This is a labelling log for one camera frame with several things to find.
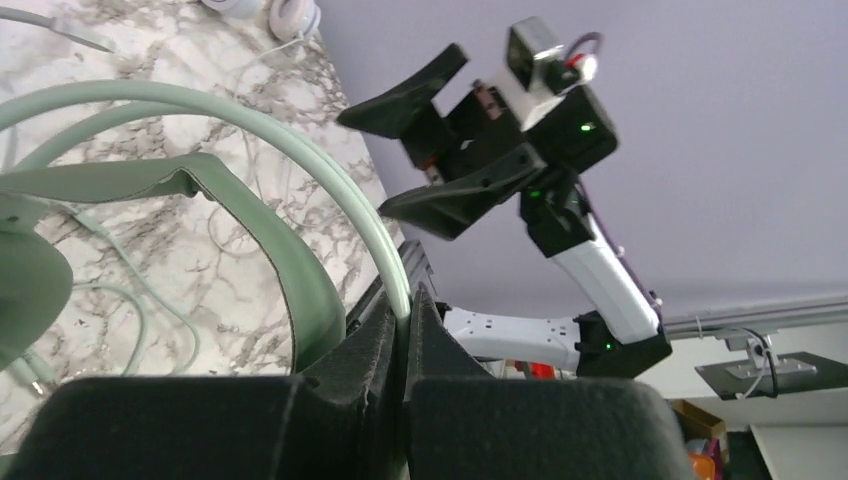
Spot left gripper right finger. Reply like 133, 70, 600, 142
404, 289, 694, 480

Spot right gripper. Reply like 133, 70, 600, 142
337, 43, 547, 240

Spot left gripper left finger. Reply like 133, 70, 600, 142
6, 297, 401, 479

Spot green headphone cable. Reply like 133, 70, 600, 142
0, 125, 203, 399

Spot green headphones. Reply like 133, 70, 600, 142
0, 79, 413, 399

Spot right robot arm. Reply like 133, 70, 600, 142
338, 39, 671, 378

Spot white headphones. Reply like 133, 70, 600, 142
201, 0, 322, 42

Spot white headphone cable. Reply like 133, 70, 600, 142
205, 36, 359, 260

